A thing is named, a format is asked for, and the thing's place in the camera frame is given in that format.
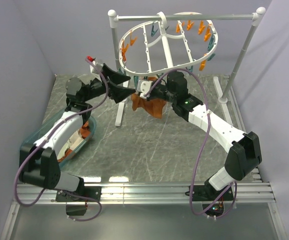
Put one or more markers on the orange underwear beige waistband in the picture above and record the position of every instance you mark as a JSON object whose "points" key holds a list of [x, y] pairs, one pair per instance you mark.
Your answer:
{"points": [[153, 107]]}

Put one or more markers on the white drying rack stand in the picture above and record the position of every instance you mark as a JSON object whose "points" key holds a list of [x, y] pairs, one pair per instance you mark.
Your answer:
{"points": [[162, 28]]}

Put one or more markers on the pale yellow cloth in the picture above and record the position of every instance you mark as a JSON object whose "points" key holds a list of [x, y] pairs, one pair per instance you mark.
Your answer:
{"points": [[74, 141]]}

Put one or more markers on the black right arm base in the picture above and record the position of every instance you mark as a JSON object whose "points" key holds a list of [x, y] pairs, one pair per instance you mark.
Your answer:
{"points": [[206, 193]]}

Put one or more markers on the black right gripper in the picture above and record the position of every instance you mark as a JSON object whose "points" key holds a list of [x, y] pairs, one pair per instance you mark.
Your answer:
{"points": [[151, 96]]}

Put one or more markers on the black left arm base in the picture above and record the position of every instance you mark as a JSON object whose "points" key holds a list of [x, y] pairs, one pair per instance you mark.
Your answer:
{"points": [[87, 194]]}

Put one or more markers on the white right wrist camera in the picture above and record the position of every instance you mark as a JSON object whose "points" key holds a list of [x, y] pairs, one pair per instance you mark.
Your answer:
{"points": [[143, 87]]}

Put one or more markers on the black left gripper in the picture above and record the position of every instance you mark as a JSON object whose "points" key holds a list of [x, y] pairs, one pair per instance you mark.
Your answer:
{"points": [[119, 93]]}

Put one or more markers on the white oval clip hanger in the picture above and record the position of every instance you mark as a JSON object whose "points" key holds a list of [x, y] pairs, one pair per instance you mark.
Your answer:
{"points": [[135, 53]]}

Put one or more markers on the orange cloth in basket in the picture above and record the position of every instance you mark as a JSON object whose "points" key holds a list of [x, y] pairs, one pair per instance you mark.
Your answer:
{"points": [[85, 130]]}

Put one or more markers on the teal plastic basket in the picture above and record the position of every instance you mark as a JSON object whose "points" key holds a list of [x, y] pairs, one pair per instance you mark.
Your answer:
{"points": [[48, 124]]}

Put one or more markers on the orange front clothes peg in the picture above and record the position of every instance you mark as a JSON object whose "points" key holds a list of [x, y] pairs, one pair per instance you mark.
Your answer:
{"points": [[202, 65]]}

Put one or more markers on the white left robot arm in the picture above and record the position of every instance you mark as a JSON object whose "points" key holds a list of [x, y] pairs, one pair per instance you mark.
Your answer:
{"points": [[38, 163]]}

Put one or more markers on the aluminium mounting rail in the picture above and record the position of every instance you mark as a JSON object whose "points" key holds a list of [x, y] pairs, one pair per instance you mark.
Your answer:
{"points": [[144, 193]]}

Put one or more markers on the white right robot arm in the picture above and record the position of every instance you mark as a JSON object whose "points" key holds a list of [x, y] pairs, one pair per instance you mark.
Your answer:
{"points": [[243, 149]]}

